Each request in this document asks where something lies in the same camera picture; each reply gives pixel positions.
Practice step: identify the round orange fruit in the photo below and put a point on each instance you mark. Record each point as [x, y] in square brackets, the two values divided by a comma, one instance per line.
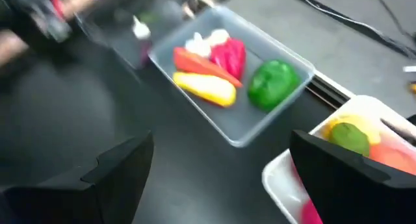
[393, 157]

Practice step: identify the green bell pepper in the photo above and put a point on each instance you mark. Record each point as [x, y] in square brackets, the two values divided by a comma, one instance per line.
[271, 84]

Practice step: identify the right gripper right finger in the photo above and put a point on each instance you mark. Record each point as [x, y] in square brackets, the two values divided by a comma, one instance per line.
[357, 198]

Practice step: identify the orange red carrot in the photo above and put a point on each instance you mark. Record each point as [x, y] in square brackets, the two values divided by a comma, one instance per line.
[195, 63]

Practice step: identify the yellow corn cob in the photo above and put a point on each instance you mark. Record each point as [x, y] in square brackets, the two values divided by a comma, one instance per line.
[204, 87]

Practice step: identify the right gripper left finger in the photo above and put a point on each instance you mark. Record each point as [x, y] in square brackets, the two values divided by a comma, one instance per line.
[81, 201]

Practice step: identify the red bell pepper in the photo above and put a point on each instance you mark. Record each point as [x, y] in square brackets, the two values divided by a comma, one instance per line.
[229, 56]

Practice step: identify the green lime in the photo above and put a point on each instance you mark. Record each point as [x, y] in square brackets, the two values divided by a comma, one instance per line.
[349, 138]

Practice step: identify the white plastic bin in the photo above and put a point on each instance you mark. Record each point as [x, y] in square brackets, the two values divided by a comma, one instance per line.
[279, 181]

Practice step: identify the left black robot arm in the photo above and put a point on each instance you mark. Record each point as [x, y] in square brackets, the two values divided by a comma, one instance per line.
[39, 22]

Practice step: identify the clear plastic bin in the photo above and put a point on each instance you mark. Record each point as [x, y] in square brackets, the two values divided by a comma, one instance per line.
[107, 32]

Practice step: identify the large beige garlic bulb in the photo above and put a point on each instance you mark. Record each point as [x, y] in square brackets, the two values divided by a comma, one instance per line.
[198, 47]

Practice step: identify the frosted plastic bin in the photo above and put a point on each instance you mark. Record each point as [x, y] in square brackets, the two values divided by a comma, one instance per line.
[234, 120]

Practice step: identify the bright red fruit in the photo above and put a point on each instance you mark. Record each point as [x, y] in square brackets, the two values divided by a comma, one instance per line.
[308, 214]

